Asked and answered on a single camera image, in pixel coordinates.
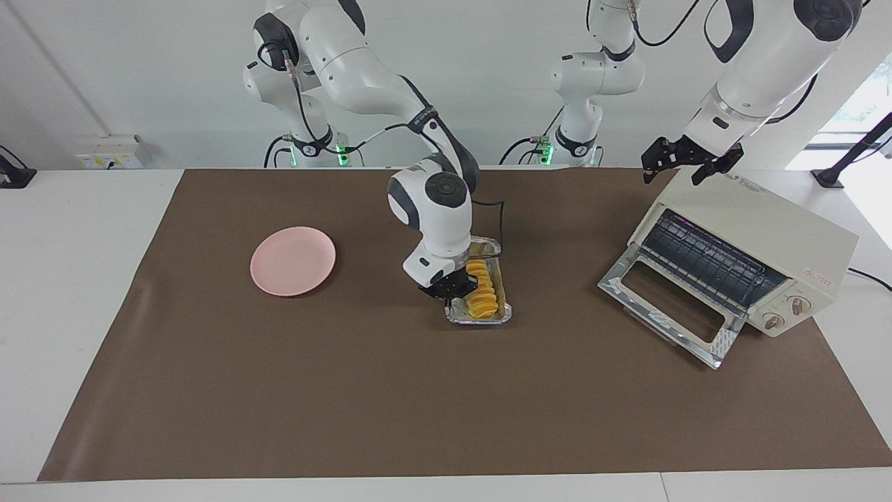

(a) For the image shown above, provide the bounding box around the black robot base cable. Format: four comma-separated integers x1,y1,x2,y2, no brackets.
263,135,293,169
497,105,565,167

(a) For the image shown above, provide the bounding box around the black camera stand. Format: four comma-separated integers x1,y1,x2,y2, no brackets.
812,112,892,188
0,145,37,189

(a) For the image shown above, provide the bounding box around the glass oven door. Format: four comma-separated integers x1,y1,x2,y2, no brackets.
598,244,750,370

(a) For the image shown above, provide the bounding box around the brown table mat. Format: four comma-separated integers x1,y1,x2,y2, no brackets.
36,167,892,483

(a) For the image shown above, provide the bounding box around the aluminium foil tray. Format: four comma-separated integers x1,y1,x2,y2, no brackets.
445,236,513,326

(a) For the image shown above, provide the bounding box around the black oven power cord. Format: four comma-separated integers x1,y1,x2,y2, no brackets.
847,267,892,292

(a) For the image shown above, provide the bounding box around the cream toaster oven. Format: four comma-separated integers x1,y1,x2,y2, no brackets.
627,166,859,339

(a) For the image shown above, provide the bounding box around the white wall socket box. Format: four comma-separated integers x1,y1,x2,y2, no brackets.
73,135,147,170

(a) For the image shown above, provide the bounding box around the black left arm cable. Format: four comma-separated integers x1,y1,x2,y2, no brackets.
627,0,703,48

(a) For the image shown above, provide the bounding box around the metal oven wire rack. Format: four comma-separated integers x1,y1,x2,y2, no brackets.
641,209,788,311

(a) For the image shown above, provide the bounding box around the yellow sliced bread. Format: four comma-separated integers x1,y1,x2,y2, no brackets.
463,259,501,320

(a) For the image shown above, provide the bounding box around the pink round plate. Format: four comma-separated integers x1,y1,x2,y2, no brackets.
250,227,337,298

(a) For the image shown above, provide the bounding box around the black velcro cable strap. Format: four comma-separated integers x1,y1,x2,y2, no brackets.
410,106,441,135

